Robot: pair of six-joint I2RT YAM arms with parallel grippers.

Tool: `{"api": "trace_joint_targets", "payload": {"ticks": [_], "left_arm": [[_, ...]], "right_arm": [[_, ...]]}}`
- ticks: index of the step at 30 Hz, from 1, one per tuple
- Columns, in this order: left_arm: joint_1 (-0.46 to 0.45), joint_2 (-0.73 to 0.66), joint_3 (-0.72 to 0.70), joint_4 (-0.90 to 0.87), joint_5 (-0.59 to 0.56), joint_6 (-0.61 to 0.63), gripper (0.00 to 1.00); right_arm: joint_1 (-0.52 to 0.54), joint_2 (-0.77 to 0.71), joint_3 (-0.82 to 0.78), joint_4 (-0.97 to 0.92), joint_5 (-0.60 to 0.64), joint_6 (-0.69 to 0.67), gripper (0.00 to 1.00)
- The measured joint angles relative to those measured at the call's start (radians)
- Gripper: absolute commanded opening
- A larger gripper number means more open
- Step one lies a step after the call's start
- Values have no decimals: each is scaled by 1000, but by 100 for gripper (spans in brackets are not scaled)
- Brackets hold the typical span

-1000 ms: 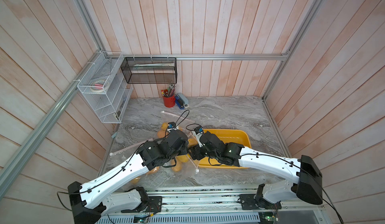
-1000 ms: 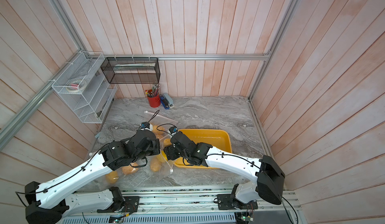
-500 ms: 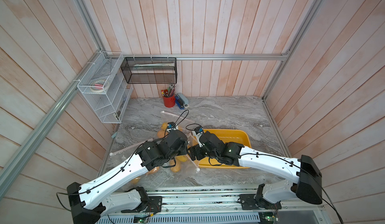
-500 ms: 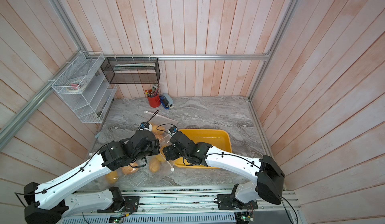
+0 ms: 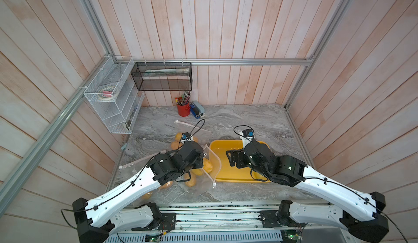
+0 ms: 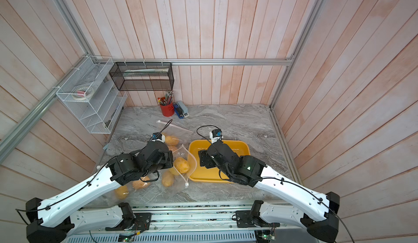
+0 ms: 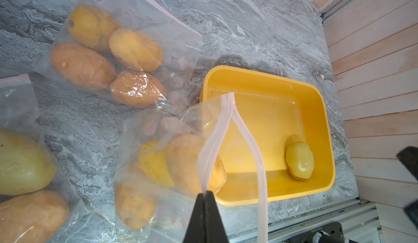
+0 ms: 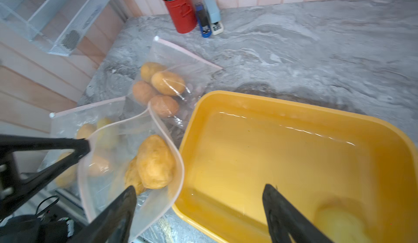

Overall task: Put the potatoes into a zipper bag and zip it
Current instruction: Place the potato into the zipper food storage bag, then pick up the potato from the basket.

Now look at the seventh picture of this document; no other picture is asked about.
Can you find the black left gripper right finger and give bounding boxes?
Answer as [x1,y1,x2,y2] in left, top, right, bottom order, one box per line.
[205,191,229,243]

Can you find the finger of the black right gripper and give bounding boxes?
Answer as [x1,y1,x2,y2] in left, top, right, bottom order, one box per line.
[403,200,418,230]
[396,146,418,180]

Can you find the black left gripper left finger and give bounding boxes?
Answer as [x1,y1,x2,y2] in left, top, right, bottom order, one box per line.
[183,194,206,243]

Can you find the clear zipper bag pink zip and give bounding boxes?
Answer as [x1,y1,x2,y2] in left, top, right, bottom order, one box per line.
[1,74,87,243]

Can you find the yellow plastic tray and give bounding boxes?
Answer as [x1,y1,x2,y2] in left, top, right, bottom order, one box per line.
[200,66,335,207]

